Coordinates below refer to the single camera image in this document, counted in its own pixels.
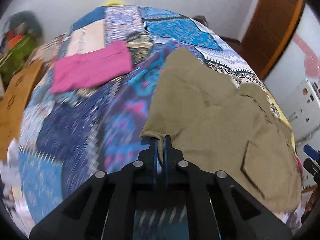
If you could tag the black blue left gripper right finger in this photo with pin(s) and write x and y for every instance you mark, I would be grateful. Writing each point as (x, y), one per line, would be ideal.
(217, 206)

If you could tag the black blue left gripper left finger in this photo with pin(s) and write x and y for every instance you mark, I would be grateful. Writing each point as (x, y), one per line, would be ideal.
(104, 206)

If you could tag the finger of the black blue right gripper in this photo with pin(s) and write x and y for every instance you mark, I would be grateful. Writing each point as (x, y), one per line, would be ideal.
(311, 163)

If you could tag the olive khaki pants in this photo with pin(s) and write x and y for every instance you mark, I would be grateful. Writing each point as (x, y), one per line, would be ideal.
(219, 126)

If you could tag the white appliance with stickers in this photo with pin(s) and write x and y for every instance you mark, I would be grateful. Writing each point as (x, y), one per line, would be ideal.
(301, 109)

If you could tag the blue patchwork bedspread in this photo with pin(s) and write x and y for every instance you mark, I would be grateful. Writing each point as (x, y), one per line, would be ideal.
(66, 137)

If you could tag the white clothes pile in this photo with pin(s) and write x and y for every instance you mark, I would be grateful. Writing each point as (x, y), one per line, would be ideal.
(13, 203)

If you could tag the orange wooden folding table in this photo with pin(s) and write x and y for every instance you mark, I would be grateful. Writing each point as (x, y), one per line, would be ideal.
(14, 102)

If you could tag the folded pink garment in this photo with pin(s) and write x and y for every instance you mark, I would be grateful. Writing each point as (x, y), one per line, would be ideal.
(91, 69)

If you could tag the brown wooden door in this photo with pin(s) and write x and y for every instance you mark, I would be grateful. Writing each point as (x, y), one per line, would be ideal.
(273, 25)

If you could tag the pile of bags and clothes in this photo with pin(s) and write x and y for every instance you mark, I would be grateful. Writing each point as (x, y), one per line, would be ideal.
(22, 33)

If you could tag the yellow pillow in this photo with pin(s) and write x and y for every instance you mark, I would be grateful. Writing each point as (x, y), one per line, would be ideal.
(113, 3)

